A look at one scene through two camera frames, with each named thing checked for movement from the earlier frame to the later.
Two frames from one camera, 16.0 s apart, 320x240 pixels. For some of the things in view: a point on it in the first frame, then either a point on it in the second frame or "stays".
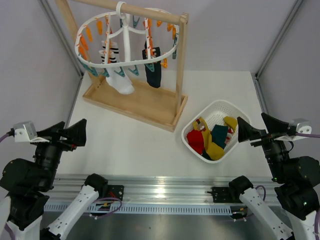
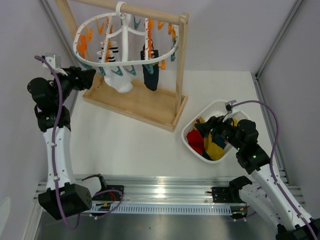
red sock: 195,140 stays
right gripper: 273,126 → 204,128
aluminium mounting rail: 160,194 stays
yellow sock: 214,151 stays
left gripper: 76,135 → 85,77
